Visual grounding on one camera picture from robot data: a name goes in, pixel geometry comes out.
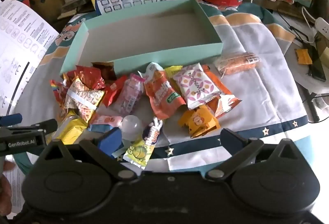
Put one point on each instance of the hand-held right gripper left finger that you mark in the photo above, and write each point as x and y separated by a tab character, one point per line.
110	141

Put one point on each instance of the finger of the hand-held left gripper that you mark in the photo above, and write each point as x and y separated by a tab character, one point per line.
47	126
11	119

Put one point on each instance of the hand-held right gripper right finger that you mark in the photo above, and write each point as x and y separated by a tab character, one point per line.
231	139

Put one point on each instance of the blue and white packet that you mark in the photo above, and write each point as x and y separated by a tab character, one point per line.
99	128

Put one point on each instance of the yellow snack packet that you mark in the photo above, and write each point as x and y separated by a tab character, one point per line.
69	127

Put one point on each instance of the pale pink peach packet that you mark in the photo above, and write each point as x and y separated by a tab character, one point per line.
109	119

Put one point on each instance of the yellow-green cartoon candy packet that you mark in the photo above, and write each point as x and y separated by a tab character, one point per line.
137	153

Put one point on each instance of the red rainbow-striped packet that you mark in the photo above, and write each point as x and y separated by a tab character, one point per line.
57	91

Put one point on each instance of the orange packet with white stripe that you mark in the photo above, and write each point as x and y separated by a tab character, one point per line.
226	103

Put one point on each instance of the small orange cartoon-face packet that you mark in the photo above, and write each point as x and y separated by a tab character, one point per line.
199	121

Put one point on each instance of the gold patterned packet white band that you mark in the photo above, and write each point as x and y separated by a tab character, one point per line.
82	99

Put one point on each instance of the dark blue white candy packet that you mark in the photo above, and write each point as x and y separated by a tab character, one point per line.
154	134

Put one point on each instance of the clear pink snack packet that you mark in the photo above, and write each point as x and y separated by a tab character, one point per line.
128	96

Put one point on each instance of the plain red snack packet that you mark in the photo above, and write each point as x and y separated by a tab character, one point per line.
113	90

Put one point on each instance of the red foil packet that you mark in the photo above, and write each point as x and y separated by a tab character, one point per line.
90	77

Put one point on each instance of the white flower-print snack packet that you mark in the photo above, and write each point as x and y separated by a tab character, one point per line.
196	82

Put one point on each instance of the brown snack packet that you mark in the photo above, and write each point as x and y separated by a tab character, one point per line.
105	68

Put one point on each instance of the clear packet with orange snack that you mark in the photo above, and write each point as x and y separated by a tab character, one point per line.
239	64

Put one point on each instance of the long yellow bar packet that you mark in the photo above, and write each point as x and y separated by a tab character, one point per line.
172	73

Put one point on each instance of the mint green cardboard box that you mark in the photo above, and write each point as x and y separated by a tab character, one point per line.
144	25

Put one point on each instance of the person's left hand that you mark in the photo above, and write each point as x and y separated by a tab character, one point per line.
5	198

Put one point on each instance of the printed instruction sheet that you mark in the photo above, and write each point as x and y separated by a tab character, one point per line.
20	46

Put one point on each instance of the small yellow packet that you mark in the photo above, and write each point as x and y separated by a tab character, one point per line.
303	56

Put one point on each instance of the black phone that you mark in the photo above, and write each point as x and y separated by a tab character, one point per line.
317	69

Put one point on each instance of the grey stacked toy parts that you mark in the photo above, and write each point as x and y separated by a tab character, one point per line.
74	2

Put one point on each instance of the white power strip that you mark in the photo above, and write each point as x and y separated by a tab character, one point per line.
322	25

